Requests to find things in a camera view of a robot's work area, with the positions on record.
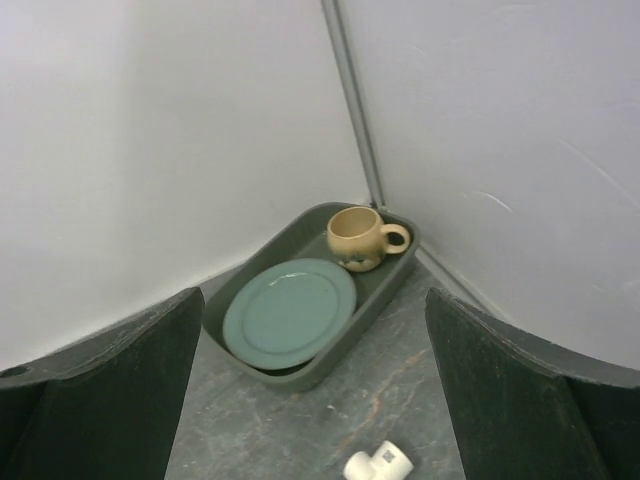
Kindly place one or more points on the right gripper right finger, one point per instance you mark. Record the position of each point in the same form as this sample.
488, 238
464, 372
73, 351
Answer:
525, 408

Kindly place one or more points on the teal round plate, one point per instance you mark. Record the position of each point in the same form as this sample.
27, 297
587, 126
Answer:
287, 314

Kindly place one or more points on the white pvc elbow right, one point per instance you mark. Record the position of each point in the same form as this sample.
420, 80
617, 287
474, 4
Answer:
389, 462

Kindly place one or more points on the dark green rectangular tray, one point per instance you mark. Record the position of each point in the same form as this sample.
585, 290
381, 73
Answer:
305, 237

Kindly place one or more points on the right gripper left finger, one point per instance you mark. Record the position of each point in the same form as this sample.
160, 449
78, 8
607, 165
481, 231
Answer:
107, 407

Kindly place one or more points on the beige ceramic mug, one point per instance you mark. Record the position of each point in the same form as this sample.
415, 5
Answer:
360, 240

